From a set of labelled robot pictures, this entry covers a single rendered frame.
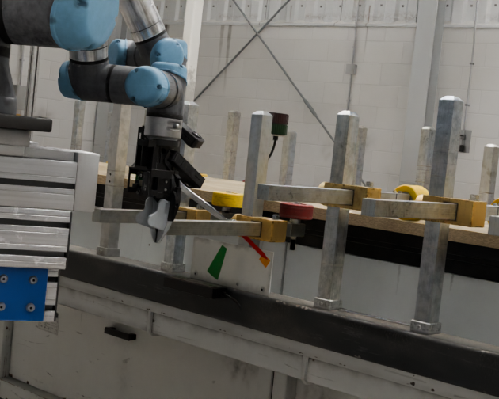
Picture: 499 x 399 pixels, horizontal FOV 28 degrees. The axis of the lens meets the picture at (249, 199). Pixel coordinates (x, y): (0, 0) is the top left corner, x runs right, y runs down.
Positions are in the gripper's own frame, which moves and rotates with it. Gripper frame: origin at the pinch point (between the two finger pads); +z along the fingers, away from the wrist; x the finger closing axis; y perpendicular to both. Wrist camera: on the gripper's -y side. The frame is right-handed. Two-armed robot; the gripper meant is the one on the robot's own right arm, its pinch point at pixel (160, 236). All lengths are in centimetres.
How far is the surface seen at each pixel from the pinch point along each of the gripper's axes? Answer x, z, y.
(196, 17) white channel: -134, -69, -127
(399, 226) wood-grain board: 26, -6, -48
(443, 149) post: 47, -24, -29
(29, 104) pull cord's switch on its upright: -259, -30, -138
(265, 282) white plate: 4.7, 9.4, -28.7
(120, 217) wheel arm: -23.5, -1.3, -8.4
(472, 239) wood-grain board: 44, -6, -48
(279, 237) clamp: 5.0, -0.9, -31.2
